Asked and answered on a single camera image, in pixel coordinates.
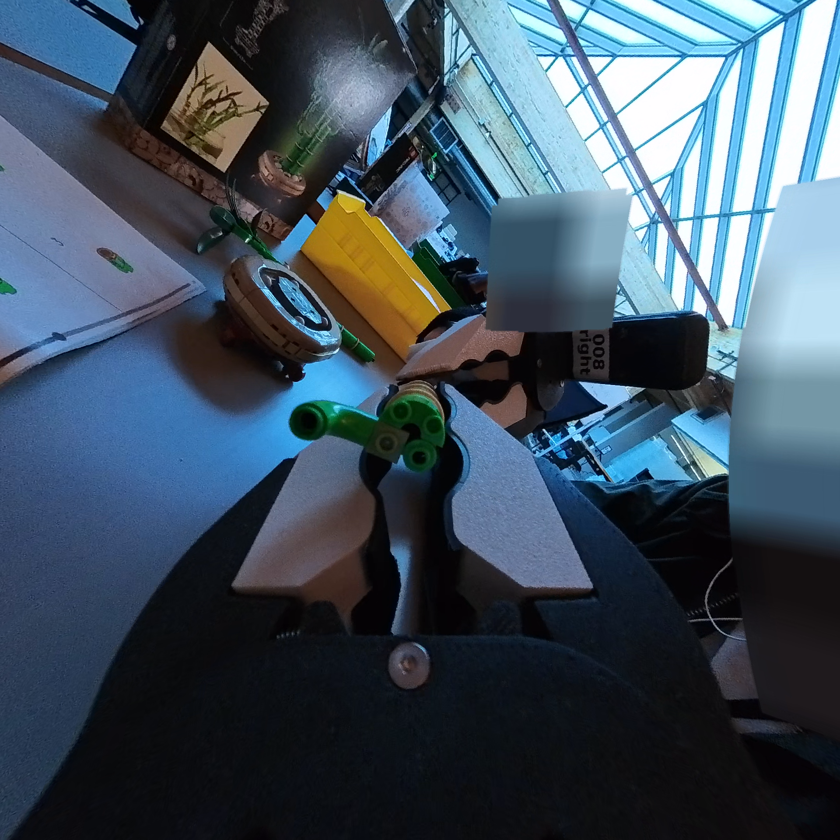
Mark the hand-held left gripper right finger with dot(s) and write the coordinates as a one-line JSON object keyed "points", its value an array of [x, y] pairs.
{"points": [[518, 525]]}

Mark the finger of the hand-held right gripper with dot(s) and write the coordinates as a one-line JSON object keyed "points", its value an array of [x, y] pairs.
{"points": [[466, 344], [508, 407]]}

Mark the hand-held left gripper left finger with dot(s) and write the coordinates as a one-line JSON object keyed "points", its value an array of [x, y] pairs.
{"points": [[308, 525]]}

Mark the green bamboo stalk model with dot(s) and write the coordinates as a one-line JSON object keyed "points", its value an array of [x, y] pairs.
{"points": [[407, 420]]}

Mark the yellow plastic bin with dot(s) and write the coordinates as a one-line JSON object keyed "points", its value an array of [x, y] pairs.
{"points": [[367, 275]]}

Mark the person's right forearm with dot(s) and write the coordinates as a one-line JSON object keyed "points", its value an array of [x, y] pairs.
{"points": [[663, 525]]}

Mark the grey desk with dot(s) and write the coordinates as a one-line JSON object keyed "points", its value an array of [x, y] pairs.
{"points": [[98, 459]]}

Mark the green plastic bin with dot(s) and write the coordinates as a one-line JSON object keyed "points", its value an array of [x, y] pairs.
{"points": [[436, 269]]}

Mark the small black toy box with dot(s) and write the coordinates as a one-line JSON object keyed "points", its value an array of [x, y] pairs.
{"points": [[400, 177]]}

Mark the tan round pot base model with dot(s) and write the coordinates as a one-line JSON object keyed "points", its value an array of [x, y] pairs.
{"points": [[282, 308]]}

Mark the green sprig with leaves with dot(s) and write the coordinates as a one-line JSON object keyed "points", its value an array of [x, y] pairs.
{"points": [[223, 233]]}

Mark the black toy set box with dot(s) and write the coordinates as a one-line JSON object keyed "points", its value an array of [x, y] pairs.
{"points": [[315, 79]]}

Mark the open instruction booklet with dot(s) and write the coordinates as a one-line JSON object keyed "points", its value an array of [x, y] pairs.
{"points": [[65, 275]]}

